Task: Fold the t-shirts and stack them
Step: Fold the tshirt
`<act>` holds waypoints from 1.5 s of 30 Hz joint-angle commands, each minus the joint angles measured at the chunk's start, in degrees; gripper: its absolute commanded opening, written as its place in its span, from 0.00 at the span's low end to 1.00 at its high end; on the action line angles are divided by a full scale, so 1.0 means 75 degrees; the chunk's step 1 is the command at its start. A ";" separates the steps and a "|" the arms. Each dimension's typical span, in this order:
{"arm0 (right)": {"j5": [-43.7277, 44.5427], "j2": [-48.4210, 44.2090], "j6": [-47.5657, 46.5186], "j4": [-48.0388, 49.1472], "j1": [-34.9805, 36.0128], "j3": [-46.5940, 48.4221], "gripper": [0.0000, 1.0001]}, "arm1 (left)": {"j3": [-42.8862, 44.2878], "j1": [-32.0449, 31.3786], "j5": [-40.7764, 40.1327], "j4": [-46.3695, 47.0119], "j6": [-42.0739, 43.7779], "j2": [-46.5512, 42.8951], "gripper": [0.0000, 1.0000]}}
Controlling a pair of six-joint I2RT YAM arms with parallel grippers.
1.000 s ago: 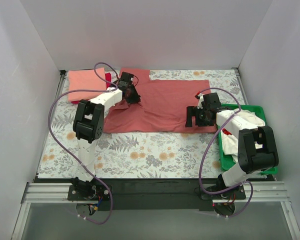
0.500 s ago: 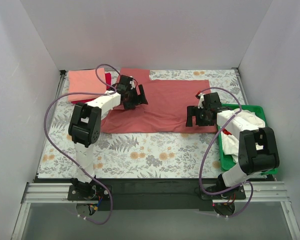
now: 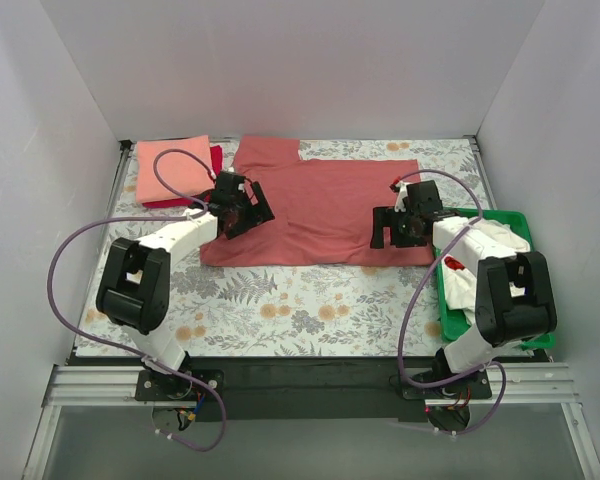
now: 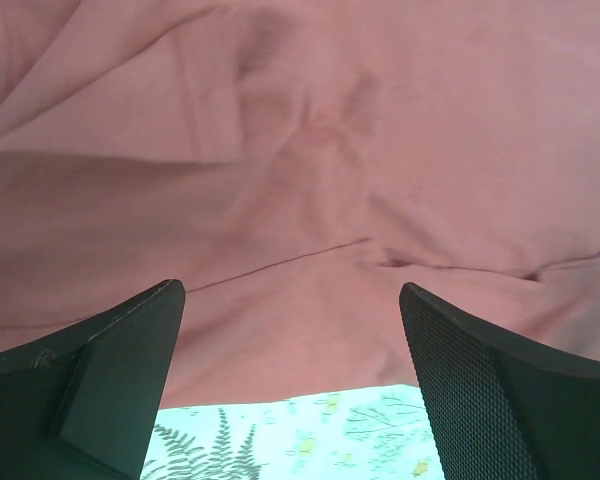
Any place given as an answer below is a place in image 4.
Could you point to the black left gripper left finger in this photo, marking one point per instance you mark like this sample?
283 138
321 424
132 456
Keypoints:
81 402

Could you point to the floral patterned table mat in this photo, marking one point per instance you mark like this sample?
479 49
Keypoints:
376 433

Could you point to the dusty rose t shirt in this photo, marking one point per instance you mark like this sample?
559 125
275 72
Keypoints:
294 163

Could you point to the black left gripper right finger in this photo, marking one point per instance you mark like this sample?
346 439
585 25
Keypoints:
501 406

